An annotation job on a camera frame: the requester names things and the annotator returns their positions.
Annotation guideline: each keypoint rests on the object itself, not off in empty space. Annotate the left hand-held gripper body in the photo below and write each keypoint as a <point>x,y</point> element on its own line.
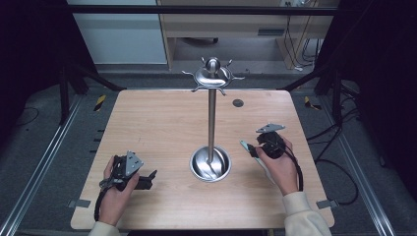
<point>132,163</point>

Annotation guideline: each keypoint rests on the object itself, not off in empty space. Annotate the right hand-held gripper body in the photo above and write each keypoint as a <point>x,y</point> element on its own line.
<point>272,144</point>

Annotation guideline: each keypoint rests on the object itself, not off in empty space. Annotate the pale kitchen utensil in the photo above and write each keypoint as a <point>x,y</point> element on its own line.
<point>245,145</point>

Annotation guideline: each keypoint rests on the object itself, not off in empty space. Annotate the steel utensil rack with hooks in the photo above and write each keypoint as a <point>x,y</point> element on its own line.
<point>211,131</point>

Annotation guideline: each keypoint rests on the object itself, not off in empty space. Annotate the person's right hand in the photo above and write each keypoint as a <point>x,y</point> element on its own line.
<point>282,172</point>

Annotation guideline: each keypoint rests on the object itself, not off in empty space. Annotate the person's left hand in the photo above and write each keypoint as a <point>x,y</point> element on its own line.
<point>113,203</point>

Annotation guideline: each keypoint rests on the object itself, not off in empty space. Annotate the dark round table grommet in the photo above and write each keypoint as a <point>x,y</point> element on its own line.
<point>238,103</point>

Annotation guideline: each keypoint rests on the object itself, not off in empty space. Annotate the light wooden desk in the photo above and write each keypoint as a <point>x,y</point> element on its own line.
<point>229,24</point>

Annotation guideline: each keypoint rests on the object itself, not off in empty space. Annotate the white cabinet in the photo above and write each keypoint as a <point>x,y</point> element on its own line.
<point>124,36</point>

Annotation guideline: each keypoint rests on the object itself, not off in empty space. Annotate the dark curtain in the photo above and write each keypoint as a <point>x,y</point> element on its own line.
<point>29,49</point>
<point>383,65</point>

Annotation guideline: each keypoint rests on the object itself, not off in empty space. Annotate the grey metal table bracket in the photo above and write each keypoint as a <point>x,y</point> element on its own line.
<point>327,204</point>
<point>79,203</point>

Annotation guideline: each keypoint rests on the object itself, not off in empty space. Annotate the black frame strut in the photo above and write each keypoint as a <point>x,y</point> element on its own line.
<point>78,77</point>
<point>327,78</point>

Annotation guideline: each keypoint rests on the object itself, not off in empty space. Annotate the aluminium floor rail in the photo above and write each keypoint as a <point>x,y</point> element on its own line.
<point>42,164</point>
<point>357,167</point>

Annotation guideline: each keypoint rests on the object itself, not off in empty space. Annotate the black horizontal frame bar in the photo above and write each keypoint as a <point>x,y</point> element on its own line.
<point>196,10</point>

